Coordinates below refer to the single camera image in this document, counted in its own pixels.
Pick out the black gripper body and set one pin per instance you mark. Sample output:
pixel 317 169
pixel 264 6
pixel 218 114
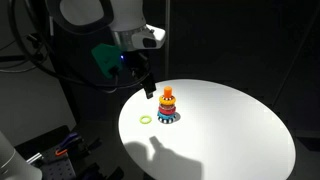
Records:
pixel 136 65

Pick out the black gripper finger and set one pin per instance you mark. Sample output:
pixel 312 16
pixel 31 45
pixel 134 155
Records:
pixel 150 88

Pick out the vertical metal pole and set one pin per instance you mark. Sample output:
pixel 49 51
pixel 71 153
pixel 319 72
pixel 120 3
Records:
pixel 167 50

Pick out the perforated metal plate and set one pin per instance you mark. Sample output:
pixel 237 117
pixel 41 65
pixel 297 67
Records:
pixel 60 170

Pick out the silver metal rod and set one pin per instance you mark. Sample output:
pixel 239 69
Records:
pixel 34 158

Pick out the white rounded machine base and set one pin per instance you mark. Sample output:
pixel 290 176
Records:
pixel 13 160

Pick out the orange stacking post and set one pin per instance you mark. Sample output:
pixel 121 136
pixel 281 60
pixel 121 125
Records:
pixel 167 90

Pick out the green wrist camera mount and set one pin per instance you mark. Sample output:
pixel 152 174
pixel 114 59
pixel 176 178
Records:
pixel 106 58

